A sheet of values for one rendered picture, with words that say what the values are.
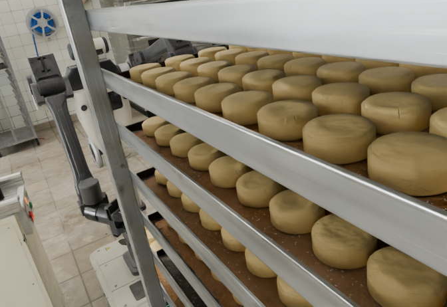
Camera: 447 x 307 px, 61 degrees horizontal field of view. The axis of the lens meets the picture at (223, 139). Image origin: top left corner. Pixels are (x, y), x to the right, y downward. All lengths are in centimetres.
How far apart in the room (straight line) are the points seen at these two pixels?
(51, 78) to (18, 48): 472
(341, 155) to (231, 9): 12
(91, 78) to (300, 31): 48
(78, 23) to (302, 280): 49
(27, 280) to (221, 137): 179
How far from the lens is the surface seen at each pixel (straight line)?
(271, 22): 22
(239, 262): 47
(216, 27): 27
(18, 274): 202
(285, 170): 25
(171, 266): 78
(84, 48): 64
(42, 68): 131
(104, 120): 66
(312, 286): 29
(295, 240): 35
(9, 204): 186
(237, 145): 29
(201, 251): 48
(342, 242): 31
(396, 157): 24
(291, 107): 32
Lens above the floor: 162
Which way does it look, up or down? 22 degrees down
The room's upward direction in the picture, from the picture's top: 9 degrees counter-clockwise
